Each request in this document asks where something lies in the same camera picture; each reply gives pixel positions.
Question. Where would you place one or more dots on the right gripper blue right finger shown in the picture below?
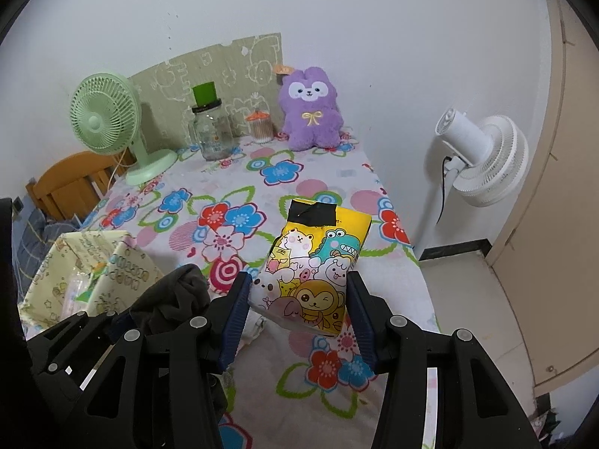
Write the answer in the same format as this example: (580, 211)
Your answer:
(370, 319)

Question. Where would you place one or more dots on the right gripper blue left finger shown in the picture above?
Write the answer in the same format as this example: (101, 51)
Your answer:
(227, 318)

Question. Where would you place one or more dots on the grey socks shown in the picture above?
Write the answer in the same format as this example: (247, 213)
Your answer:
(172, 300)

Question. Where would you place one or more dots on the yellow cartoon tissue pack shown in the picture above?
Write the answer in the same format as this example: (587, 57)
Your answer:
(302, 284)

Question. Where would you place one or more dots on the floral tablecloth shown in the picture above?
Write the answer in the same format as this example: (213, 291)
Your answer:
(285, 389)

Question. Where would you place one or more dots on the yellow fabric storage box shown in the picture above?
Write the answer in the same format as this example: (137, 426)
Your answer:
(92, 271)

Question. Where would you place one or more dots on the blue plaid pillow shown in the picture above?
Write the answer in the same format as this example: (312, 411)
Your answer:
(34, 241)

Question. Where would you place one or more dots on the beige wooden door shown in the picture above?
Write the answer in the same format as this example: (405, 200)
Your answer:
(546, 257)

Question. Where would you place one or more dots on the glass mason jar mug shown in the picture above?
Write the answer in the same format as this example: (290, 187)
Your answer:
(210, 131)

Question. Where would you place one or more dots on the toothpick jar orange lid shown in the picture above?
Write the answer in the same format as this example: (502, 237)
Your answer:
(261, 126)

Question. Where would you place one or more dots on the white standing fan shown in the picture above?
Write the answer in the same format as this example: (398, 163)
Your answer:
(474, 170)

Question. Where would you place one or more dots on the green cup on jar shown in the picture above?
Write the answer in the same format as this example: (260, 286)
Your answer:
(204, 94)

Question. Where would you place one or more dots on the purple plush bunny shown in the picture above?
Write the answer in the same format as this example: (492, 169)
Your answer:
(308, 100)

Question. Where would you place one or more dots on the green desk fan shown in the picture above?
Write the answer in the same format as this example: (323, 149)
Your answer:
(105, 115)

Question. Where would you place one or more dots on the green patterned cardboard panel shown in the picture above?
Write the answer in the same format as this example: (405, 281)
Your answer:
(244, 76)

